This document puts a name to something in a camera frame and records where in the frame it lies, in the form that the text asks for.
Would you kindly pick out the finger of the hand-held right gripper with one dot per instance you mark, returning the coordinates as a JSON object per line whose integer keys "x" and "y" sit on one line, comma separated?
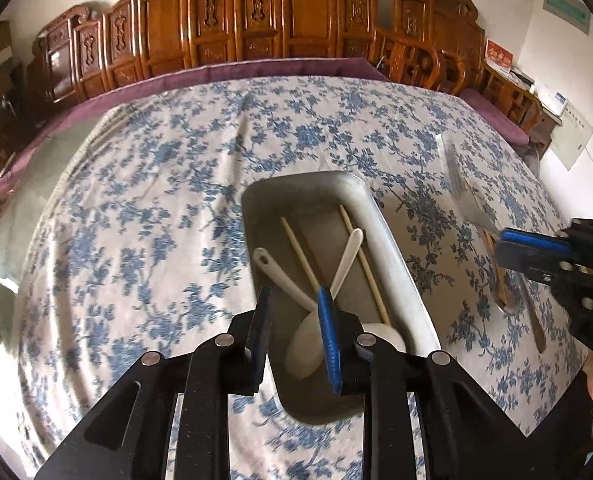
{"x": 531, "y": 242}
{"x": 521, "y": 262}

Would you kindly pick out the white leaning panel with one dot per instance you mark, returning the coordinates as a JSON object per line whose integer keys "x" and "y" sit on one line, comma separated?
{"x": 573, "y": 135}

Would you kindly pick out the rectangular metal tray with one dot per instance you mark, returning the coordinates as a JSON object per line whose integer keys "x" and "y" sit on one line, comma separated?
{"x": 321, "y": 200}

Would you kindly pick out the red gift box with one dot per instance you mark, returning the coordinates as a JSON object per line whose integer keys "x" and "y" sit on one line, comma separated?
{"x": 498, "y": 55}

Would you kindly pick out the blue floral tablecloth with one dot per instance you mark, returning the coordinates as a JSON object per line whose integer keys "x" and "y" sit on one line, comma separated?
{"x": 151, "y": 210}

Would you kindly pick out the white spoon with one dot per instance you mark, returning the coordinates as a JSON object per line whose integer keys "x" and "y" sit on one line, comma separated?
{"x": 304, "y": 345}
{"x": 286, "y": 280}

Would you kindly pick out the purple armchair cushion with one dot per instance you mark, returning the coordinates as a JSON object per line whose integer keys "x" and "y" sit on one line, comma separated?
{"x": 496, "y": 117}

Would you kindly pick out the metal fork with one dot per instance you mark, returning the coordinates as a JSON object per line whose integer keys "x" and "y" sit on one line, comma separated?
{"x": 469, "y": 190}

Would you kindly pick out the wooden side table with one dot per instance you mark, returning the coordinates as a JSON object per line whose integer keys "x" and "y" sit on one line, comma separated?
{"x": 543, "y": 135}

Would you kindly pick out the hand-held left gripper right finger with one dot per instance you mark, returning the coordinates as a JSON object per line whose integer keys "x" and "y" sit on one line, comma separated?
{"x": 329, "y": 330}

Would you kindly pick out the wooden chopstick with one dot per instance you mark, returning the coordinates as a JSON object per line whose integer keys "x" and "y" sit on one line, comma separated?
{"x": 301, "y": 255}
{"x": 364, "y": 260}

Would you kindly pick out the dark wooden cabinet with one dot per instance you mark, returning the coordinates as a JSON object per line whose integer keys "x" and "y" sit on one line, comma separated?
{"x": 1, "y": 105}

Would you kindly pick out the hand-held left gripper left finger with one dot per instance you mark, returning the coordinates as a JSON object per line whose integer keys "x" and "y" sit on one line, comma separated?
{"x": 259, "y": 340}

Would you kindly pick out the carved wooden sofa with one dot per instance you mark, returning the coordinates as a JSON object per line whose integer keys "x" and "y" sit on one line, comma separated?
{"x": 226, "y": 20}

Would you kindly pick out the wall electrical panel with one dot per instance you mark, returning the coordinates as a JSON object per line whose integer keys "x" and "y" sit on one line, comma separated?
{"x": 566, "y": 10}

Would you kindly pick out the wooden spoon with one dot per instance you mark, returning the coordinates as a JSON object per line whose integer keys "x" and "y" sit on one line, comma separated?
{"x": 536, "y": 317}
{"x": 498, "y": 280}

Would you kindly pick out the carved wooden armchair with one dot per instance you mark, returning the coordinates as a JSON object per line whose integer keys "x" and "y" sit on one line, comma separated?
{"x": 456, "y": 30}

